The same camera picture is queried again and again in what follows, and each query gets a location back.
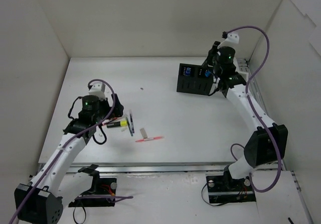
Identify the black divided organizer box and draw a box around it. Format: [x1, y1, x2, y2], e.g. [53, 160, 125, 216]
[177, 63, 213, 95]

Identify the aluminium rail frame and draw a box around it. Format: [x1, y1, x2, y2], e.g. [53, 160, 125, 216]
[39, 58, 288, 182]

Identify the white divided organizer box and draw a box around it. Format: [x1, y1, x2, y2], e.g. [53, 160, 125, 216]
[208, 71, 249, 96]

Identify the yellow highlighter marker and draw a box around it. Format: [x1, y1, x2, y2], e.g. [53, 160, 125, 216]
[105, 120, 128, 129]

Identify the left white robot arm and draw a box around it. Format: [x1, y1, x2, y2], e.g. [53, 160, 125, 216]
[10, 93, 124, 223]

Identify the red pen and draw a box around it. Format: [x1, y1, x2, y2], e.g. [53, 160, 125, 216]
[135, 136, 164, 143]

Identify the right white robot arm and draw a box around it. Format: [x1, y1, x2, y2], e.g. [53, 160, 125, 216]
[203, 41, 288, 193]

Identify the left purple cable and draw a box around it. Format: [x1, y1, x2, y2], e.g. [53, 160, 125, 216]
[7, 79, 133, 224]

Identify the teal tipped pen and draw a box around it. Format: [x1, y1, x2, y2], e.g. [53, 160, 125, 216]
[125, 117, 133, 137]

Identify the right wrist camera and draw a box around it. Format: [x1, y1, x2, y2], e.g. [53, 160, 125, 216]
[219, 32, 240, 47]

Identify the beige eraser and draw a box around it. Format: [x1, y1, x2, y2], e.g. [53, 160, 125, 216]
[140, 128, 148, 139]

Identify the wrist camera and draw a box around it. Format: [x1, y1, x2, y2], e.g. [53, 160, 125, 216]
[88, 82, 105, 97]
[219, 32, 240, 47]

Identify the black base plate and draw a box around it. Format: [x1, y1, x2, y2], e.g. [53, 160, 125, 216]
[201, 175, 256, 206]
[68, 176, 117, 207]

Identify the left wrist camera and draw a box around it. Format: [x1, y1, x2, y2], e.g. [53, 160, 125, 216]
[88, 82, 105, 97]

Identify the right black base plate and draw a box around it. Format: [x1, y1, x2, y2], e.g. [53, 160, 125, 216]
[201, 175, 256, 206]

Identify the blue item left compartment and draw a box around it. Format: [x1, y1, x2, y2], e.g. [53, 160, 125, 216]
[185, 68, 191, 76]

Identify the orange pencil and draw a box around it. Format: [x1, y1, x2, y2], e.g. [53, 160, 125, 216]
[102, 118, 118, 126]

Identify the blue item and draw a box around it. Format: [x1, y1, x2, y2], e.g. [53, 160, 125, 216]
[205, 70, 212, 77]

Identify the blue tipped pen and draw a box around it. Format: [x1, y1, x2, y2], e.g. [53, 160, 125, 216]
[129, 109, 134, 134]

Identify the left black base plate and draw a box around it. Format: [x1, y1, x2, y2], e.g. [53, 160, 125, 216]
[68, 176, 117, 207]

